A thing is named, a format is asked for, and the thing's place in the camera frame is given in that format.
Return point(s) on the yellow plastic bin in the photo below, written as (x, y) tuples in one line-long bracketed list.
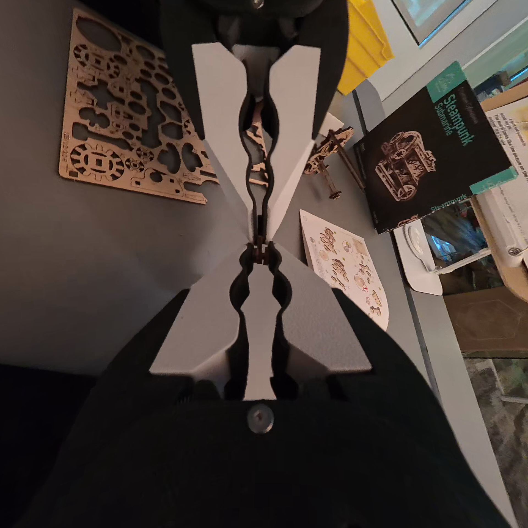
[(363, 41)]

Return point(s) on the dark model kit box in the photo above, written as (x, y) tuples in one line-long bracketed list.
[(412, 165)]

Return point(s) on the open instruction booklet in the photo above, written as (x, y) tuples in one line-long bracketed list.
[(350, 264)]

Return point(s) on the partly built wooden model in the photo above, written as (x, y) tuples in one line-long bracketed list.
[(326, 152)]

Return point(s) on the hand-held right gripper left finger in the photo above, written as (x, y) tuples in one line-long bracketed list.
[(194, 338)]

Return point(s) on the white paper sheet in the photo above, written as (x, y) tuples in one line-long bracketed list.
[(331, 123)]

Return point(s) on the small wooden model part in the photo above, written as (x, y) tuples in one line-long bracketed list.
[(262, 253)]

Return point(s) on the laser-cut wooden parts sheet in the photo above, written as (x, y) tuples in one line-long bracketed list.
[(67, 142)]

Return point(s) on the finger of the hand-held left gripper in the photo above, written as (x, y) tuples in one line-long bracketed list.
[(216, 107), (297, 107)]

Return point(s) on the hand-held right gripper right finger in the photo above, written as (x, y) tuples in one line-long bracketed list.
[(321, 330)]

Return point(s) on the brown floor mat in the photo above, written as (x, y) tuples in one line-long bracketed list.
[(486, 321)]

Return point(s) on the round wooden side table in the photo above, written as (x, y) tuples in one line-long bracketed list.
[(515, 284)]

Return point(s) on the printed instruction sign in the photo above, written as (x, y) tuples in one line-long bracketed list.
[(503, 165)]

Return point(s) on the window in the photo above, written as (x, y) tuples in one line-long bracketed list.
[(445, 16)]

